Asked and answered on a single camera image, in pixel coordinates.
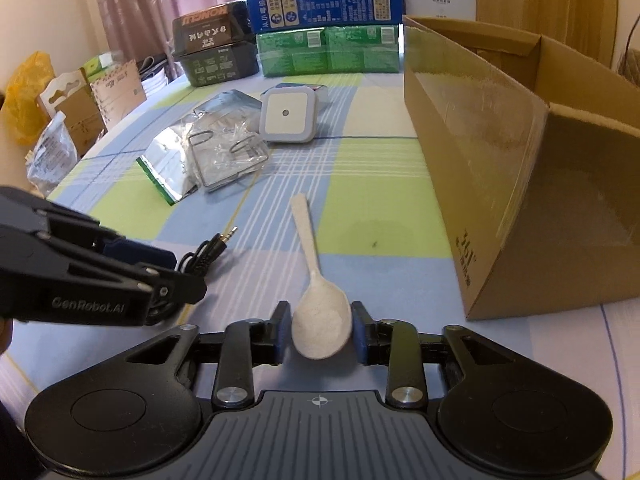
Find white square night light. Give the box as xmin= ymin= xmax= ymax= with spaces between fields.
xmin=259 ymin=85 xmax=321 ymax=147

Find white spoon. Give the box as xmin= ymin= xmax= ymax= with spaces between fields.
xmin=290 ymin=193 xmax=354 ymax=361

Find yellow plastic bag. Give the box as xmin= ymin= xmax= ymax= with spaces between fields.
xmin=5 ymin=51 xmax=56 ymax=147

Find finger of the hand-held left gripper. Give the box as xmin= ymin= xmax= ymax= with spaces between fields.
xmin=0 ymin=185 xmax=177 ymax=268
xmin=50 ymin=239 xmax=209 ymax=307

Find silver foil packet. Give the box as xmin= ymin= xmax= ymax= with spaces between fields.
xmin=192 ymin=89 xmax=264 ymax=131

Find black power cable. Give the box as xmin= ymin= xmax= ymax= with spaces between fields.
xmin=621 ymin=16 xmax=640 ymax=61

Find black food container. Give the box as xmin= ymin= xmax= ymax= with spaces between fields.
xmin=171 ymin=1 xmax=259 ymax=87

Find brown cardboard box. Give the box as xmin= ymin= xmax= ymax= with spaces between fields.
xmin=401 ymin=15 xmax=640 ymax=322

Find white box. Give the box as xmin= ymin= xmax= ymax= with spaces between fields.
xmin=403 ymin=0 xmax=476 ymax=24

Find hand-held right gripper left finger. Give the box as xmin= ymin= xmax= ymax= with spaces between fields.
xmin=107 ymin=301 xmax=292 ymax=410

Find clear plastic bag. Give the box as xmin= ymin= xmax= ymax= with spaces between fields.
xmin=187 ymin=119 xmax=271 ymax=194

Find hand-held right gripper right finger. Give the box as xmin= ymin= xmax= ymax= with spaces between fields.
xmin=351 ymin=301 xmax=534 ymax=410

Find checked tablecloth desktop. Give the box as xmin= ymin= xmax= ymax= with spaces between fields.
xmin=0 ymin=67 xmax=640 ymax=480

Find clear plastic bags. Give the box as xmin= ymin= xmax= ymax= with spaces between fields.
xmin=136 ymin=127 xmax=202 ymax=206

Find black audio cable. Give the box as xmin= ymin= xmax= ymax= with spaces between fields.
xmin=149 ymin=226 xmax=239 ymax=322

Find clear bag of goods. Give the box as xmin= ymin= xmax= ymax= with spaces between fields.
xmin=26 ymin=111 xmax=77 ymax=197

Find blue carton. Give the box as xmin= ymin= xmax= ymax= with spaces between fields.
xmin=245 ymin=0 xmax=404 ymax=29

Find green tissue packs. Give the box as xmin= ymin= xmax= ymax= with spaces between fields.
xmin=82 ymin=52 xmax=126 ymax=81

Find brown carton with white top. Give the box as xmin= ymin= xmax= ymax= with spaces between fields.
xmin=37 ymin=69 xmax=108 ymax=157

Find printed white paper bag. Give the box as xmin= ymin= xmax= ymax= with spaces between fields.
xmin=90 ymin=59 xmax=148 ymax=128

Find green wrapped pack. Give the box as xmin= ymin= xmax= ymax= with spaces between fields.
xmin=255 ymin=24 xmax=404 ymax=79

